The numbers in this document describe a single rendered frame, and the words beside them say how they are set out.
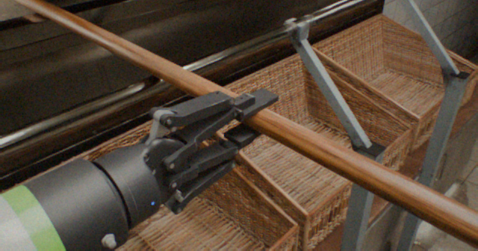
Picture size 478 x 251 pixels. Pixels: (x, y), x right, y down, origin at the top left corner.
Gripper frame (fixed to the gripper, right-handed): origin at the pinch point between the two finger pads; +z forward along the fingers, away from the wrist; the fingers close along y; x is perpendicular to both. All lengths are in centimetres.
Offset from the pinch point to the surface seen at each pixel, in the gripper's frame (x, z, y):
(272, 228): -15, 25, 52
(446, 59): -4, 84, 21
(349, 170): 14.7, -1.1, -0.5
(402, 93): -30, 129, 60
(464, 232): 25.9, -1.1, -0.3
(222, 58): -19.8, 13.6, 2.8
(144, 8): -57, 22, 4
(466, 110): -5, 136, 61
